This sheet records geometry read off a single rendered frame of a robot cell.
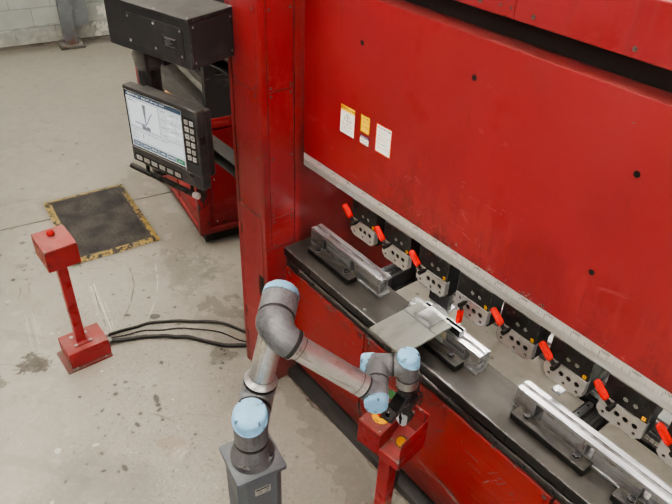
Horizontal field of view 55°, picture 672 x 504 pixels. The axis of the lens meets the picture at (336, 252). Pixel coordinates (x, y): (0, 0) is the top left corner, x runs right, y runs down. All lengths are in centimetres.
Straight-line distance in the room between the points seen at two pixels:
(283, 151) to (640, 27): 159
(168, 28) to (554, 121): 148
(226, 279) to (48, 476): 163
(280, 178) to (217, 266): 167
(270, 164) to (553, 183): 130
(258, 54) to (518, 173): 112
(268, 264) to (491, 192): 132
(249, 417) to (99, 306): 225
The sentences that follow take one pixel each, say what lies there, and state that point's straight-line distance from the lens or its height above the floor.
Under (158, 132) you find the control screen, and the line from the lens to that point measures 288.
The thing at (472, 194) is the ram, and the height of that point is 159.
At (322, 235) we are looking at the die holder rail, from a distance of 298.
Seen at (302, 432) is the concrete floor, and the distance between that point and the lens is 339.
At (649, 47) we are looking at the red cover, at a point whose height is 220.
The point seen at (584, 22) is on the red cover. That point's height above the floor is 221.
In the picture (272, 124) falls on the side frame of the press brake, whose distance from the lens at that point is 272.
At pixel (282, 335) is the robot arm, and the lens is 188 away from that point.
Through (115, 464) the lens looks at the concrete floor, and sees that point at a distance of 340.
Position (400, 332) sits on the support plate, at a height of 100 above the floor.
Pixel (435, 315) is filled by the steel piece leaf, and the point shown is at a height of 100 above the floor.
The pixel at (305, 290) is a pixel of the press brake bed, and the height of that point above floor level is 72.
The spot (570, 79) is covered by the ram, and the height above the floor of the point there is 206.
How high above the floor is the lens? 266
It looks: 36 degrees down
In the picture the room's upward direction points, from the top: 2 degrees clockwise
